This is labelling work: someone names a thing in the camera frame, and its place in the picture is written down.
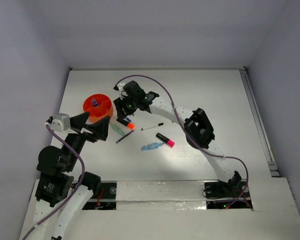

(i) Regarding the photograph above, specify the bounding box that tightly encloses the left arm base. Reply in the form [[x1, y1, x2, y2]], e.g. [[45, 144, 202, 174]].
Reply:
[[82, 181, 117, 211]]

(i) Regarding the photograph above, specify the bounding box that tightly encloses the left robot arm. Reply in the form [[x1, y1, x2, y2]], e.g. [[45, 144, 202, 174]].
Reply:
[[28, 112, 110, 240]]

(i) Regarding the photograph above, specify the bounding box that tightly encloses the orange highlighter black body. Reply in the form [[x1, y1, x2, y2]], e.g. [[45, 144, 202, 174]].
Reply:
[[116, 118, 135, 130]]

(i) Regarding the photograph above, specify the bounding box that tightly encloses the aluminium side rail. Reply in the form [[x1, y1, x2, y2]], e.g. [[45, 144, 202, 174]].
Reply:
[[239, 69, 281, 178]]

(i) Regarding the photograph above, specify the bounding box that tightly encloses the pink highlighter black body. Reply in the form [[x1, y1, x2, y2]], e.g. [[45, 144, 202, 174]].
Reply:
[[155, 132, 175, 148]]

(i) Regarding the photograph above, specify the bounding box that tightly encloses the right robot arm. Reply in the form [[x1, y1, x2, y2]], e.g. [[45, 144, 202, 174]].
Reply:
[[113, 80, 242, 198]]

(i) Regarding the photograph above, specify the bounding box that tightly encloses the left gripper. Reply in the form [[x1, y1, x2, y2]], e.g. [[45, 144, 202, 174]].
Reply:
[[63, 110, 111, 169]]

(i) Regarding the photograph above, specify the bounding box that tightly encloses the purple pen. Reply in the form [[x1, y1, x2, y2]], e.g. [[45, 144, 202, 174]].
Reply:
[[115, 130, 135, 144]]

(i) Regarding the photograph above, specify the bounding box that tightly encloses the blue item in container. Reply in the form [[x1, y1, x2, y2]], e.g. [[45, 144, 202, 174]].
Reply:
[[91, 98, 98, 107]]

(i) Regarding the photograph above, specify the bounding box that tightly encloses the green correction tape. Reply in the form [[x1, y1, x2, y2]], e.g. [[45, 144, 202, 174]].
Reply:
[[109, 122, 125, 136]]

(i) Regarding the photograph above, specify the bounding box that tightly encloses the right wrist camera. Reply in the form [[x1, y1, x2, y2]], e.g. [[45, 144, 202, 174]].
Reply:
[[113, 82, 126, 92]]

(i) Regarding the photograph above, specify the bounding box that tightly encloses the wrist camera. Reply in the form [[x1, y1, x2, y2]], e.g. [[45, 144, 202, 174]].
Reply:
[[46, 113, 71, 133], [113, 82, 126, 92]]

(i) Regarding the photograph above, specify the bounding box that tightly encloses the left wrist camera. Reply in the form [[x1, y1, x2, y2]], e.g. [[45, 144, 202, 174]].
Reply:
[[46, 113, 71, 133]]

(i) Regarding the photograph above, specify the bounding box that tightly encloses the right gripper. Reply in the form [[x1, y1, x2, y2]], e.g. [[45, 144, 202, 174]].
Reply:
[[113, 93, 138, 119]]

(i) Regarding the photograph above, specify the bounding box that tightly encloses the black capped white marker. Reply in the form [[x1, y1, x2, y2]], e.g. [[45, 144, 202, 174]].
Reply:
[[141, 122, 164, 131]]

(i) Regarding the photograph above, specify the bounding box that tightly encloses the orange round container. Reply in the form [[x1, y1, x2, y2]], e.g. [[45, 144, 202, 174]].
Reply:
[[82, 93, 114, 124]]

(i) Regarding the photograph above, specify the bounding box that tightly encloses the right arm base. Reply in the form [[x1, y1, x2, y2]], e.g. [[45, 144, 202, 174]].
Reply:
[[202, 181, 253, 210]]

